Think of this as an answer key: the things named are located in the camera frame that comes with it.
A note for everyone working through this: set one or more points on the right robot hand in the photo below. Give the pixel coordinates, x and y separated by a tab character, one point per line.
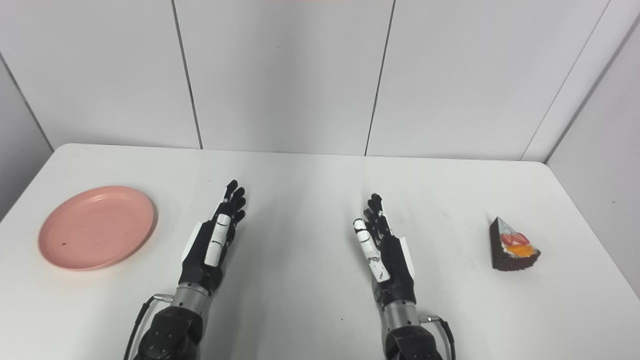
384	250

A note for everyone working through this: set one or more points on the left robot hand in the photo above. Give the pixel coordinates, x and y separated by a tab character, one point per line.
216	241

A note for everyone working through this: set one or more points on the pink plate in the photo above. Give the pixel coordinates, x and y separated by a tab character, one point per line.
97	227

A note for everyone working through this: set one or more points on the chocolate cake slice with fruit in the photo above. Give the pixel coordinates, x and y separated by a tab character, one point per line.
511	247

